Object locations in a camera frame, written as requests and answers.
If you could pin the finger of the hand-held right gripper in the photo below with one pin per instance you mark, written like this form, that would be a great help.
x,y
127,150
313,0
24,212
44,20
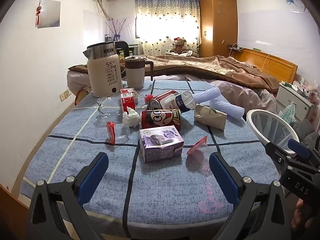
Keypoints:
x,y
276,152
298,148

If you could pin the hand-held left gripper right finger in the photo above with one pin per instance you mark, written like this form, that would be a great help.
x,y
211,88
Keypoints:
x,y
222,177

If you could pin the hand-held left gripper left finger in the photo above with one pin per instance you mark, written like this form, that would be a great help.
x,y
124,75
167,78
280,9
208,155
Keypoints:
x,y
93,172

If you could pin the white mesh trash bin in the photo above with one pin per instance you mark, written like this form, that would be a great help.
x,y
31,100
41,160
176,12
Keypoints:
x,y
270,127

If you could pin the clear plastic container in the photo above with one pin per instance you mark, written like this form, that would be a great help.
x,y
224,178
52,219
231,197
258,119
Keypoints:
x,y
107,105

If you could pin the white foam net sleeve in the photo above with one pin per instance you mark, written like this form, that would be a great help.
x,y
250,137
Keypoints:
x,y
225,106

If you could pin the purple milk carton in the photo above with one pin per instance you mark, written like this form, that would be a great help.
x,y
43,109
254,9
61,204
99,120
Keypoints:
x,y
160,142

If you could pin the red strawberry milk carton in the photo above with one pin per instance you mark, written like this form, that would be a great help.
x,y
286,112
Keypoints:
x,y
127,101

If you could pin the white bottle blue label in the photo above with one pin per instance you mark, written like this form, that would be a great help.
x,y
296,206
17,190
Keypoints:
x,y
182,102

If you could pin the red drink can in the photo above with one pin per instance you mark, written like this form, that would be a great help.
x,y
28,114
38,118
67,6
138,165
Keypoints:
x,y
160,100

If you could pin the person's right hand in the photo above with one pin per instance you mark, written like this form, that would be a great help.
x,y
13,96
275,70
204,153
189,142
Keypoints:
x,y
300,215

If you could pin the blue plaid tablecloth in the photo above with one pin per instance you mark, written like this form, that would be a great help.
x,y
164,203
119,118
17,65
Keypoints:
x,y
87,160

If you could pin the grey quilted cushion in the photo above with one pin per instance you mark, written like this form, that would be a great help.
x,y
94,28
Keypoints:
x,y
306,130

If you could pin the green print plastic bag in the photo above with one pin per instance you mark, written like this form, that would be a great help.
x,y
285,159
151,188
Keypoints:
x,y
287,112

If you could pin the clear jelly cup red lid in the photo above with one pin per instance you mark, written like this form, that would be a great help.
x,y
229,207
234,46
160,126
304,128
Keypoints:
x,y
197,147
110,131

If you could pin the white nightstand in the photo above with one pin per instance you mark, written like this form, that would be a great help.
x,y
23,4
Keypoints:
x,y
290,97

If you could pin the clutter of small boxes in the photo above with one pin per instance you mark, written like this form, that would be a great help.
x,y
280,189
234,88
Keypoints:
x,y
306,87

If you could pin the beige paper pouch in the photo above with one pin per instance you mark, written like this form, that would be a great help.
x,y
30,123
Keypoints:
x,y
208,116

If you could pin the crumpled white tissue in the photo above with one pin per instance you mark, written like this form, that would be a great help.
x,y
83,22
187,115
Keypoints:
x,y
131,118

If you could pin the orange printed object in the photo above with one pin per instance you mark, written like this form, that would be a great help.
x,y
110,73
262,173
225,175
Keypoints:
x,y
80,95

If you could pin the red cartoon face can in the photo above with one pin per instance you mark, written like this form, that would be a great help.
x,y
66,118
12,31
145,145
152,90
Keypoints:
x,y
160,118

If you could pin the wooden bed headboard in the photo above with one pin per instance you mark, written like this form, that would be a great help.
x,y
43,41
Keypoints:
x,y
275,65

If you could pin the red bottle cap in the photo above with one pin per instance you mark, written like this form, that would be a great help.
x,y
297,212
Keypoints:
x,y
149,97

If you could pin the white electric kettle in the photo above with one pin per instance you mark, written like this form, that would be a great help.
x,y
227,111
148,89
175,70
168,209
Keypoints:
x,y
107,75

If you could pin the beige mug brown lid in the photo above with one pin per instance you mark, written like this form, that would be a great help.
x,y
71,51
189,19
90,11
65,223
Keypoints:
x,y
135,76

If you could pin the brown blanket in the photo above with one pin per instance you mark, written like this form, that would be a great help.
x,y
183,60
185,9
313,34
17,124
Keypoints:
x,y
200,72

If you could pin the power strip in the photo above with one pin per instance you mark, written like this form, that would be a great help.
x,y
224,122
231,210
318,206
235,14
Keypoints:
x,y
235,48

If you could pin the cluttered desk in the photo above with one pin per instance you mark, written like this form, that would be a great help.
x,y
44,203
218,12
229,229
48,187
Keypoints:
x,y
133,48

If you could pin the wooden wardrobe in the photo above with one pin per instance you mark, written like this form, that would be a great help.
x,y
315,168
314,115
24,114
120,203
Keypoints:
x,y
217,30

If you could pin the vase of purple twigs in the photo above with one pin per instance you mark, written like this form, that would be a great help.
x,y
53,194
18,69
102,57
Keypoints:
x,y
117,37

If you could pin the brown teddy bear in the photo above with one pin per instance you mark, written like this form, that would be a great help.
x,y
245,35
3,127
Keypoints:
x,y
178,45

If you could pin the red hanging ornament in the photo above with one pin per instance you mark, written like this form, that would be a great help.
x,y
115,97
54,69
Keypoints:
x,y
38,12

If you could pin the heart print curtain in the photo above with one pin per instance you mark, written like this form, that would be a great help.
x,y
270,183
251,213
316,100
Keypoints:
x,y
160,7

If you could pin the wall socket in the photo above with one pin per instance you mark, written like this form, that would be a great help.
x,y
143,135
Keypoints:
x,y
64,95

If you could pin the blue dolphin wall sticker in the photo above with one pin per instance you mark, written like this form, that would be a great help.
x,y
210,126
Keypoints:
x,y
292,0

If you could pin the white wall poster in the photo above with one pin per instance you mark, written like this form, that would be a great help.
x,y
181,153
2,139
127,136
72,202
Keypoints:
x,y
50,13

